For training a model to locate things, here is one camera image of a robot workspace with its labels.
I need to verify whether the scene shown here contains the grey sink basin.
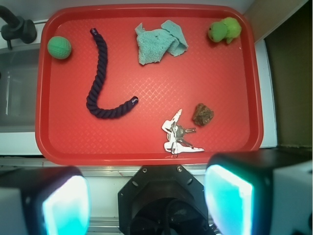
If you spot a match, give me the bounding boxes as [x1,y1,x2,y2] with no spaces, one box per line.
[0,44,40,133]

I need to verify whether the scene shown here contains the black faucet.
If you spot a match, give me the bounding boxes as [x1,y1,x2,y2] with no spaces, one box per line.
[0,5,37,50]

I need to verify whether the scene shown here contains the dark purple twisted rope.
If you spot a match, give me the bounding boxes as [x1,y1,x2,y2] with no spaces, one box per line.
[86,28,139,120]

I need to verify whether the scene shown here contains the green plush toy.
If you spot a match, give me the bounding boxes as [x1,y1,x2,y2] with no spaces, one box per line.
[207,17,242,44]

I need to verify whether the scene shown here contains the black octagonal mount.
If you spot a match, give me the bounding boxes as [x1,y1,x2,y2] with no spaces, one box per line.
[117,165,214,235]

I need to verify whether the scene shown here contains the silver key bunch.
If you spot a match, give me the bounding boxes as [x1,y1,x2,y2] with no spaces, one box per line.
[161,109,205,156]

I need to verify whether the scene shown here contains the green textured ball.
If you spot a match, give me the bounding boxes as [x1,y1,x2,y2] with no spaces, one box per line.
[47,36,72,60]

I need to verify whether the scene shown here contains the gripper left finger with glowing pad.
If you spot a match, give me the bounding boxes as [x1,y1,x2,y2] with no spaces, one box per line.
[0,166,91,235]

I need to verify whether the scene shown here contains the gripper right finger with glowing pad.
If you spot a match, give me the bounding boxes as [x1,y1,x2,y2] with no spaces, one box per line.
[204,148,313,235]

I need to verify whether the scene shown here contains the red plastic tray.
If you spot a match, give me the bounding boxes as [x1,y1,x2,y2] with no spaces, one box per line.
[35,4,263,165]

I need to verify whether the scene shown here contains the brown rock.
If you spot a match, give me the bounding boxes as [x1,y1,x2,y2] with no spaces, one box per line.
[192,103,214,126]

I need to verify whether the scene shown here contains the light blue woven cloth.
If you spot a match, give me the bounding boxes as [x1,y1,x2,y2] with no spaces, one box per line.
[135,20,188,66]

